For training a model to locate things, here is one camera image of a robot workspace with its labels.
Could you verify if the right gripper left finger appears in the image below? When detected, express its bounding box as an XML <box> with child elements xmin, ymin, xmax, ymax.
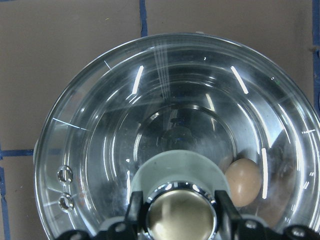
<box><xmin>124</xmin><ymin>191</ymin><xmax>147</xmax><ymax>240</ymax></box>

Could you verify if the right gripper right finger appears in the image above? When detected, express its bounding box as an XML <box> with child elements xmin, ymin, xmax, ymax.
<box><xmin>214</xmin><ymin>190</ymin><xmax>242</xmax><ymax>240</ymax></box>

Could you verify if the brown egg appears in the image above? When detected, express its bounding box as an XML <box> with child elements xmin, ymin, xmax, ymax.
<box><xmin>225</xmin><ymin>158</ymin><xmax>262</xmax><ymax>208</ymax></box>

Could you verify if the glass pot lid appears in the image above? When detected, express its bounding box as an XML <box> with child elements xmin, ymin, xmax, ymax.
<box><xmin>33</xmin><ymin>32</ymin><xmax>320</xmax><ymax>240</ymax></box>

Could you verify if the white electric pot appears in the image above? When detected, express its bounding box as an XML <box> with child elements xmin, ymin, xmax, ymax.
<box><xmin>32</xmin><ymin>31</ymin><xmax>320</xmax><ymax>240</ymax></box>

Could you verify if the brown paper table mat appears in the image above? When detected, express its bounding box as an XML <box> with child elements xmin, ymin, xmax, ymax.
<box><xmin>0</xmin><ymin>0</ymin><xmax>320</xmax><ymax>240</ymax></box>

